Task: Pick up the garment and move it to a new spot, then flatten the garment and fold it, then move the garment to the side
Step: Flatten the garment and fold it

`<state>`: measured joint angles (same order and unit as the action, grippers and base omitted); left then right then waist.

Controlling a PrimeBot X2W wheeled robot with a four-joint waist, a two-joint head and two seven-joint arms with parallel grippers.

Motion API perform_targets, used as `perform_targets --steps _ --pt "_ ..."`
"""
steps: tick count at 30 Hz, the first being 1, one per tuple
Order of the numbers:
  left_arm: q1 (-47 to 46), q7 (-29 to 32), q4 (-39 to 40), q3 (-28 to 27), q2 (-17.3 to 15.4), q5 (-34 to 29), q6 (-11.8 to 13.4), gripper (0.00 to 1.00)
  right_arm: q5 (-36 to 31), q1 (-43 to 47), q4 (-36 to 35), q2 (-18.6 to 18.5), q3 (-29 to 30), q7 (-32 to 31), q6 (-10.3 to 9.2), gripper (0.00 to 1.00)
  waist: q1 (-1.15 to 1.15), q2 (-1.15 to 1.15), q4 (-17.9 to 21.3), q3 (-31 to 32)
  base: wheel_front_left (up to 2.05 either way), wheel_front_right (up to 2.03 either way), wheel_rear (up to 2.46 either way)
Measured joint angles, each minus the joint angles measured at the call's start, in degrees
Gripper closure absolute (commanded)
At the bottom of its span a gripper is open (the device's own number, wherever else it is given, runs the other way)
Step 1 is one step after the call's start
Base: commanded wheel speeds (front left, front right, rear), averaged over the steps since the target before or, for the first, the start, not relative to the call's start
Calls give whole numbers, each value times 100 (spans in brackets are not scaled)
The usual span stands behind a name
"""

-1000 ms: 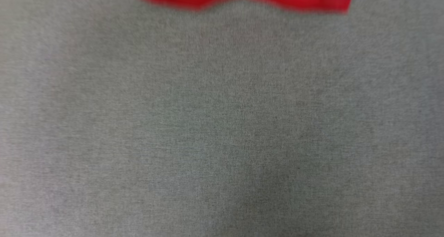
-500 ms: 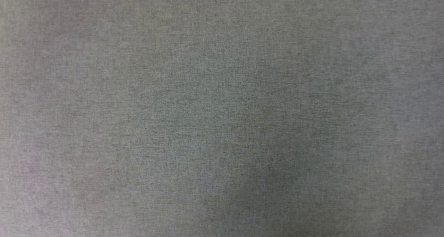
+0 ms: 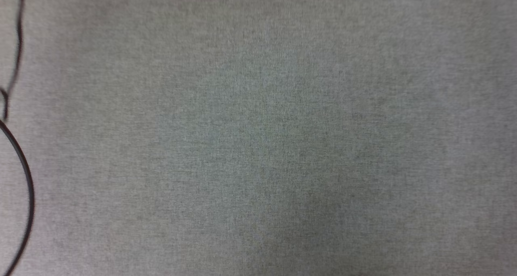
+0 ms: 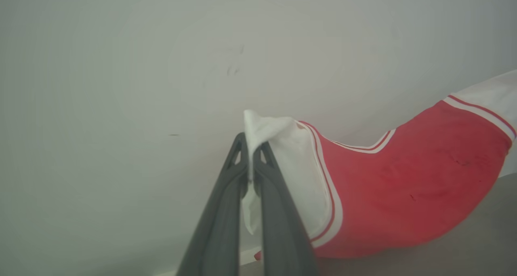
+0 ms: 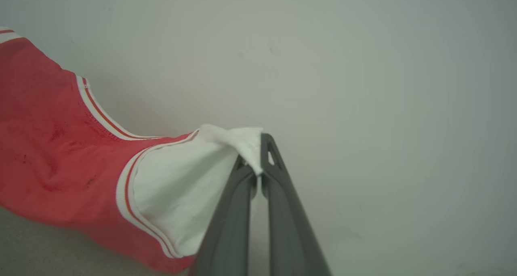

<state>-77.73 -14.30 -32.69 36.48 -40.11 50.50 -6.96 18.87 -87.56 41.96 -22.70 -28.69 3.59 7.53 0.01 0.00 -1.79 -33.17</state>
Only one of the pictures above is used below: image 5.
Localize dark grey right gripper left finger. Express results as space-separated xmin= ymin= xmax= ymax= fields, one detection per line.
xmin=188 ymin=155 xmax=258 ymax=276

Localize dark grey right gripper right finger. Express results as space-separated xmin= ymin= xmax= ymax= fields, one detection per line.
xmin=260 ymin=133 xmax=332 ymax=276

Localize red and white sports jersey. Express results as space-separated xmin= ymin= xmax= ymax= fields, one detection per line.
xmin=0 ymin=25 xmax=264 ymax=274

